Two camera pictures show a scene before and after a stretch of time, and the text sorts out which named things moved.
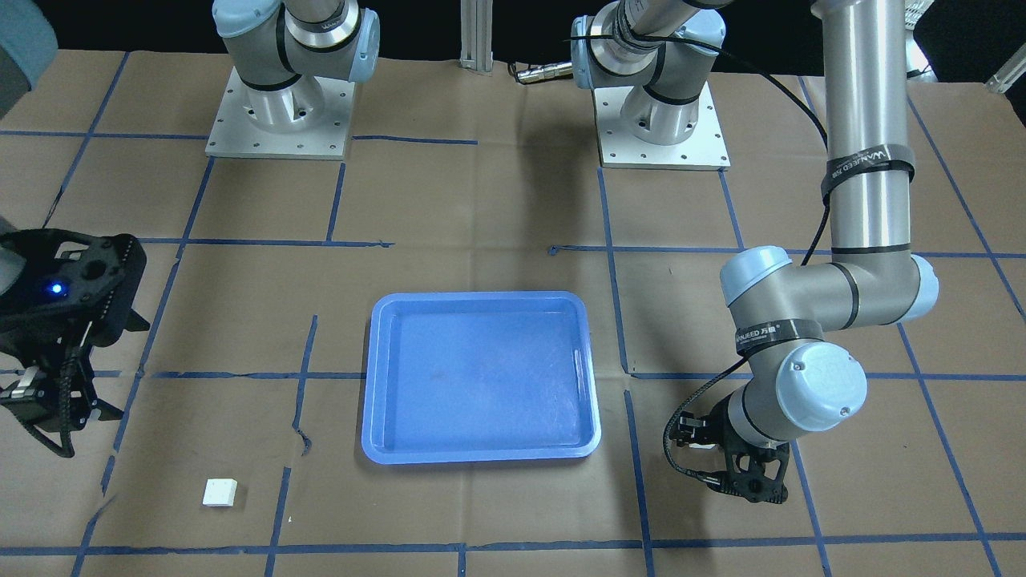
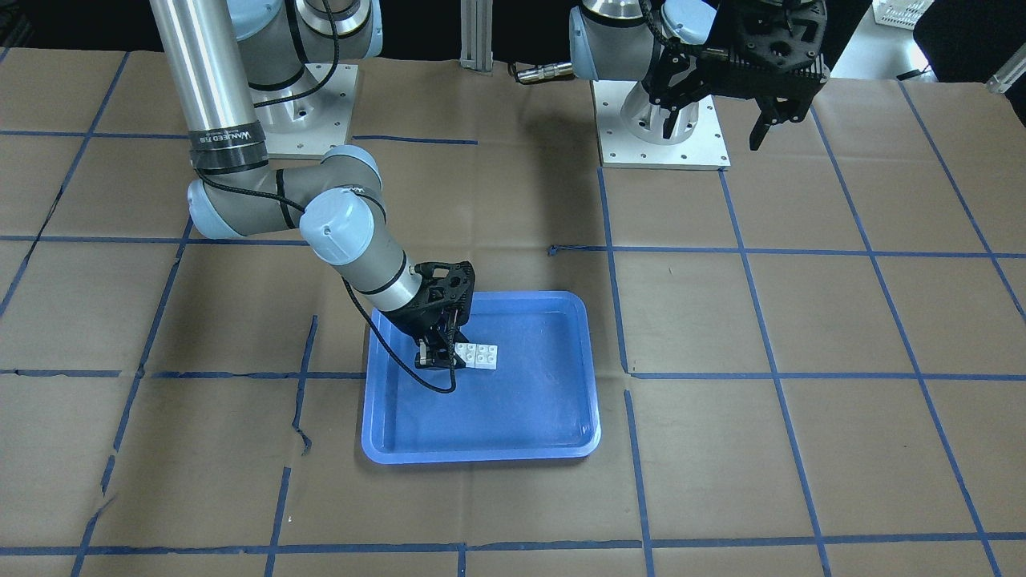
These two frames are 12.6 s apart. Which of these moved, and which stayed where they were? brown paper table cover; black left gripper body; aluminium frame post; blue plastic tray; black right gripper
Moved: black left gripper body; black right gripper
Stayed: brown paper table cover; blue plastic tray; aluminium frame post
